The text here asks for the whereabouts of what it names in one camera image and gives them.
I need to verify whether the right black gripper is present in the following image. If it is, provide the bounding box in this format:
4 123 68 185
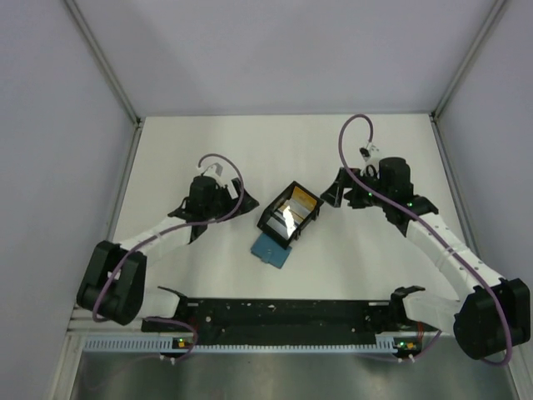
320 167 391 210

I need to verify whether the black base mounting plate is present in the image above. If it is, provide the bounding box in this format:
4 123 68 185
141 296 442 347

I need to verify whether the white slotted cable duct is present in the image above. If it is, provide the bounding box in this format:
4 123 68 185
83 336 398 354

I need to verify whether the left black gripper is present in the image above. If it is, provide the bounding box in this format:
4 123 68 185
204 178 258 223

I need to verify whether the left aluminium frame post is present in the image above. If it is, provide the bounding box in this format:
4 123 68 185
61 0 142 127

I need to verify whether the right aluminium frame post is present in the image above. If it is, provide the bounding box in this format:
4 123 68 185
430 0 511 123

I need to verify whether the gold credit card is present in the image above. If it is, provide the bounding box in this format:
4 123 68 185
291 187 316 211

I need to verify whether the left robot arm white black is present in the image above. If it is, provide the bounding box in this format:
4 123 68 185
77 175 259 331

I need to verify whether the blue leather card holder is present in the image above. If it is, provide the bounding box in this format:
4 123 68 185
251 233 292 269

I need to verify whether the aluminium frame post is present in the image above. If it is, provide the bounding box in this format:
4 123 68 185
430 0 511 123
61 0 142 127

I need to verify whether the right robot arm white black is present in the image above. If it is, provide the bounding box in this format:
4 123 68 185
321 157 531 360

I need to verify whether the silver credit card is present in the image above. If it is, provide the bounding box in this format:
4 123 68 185
266 200 310 239

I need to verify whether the black card tray box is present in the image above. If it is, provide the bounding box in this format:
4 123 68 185
257 181 324 249

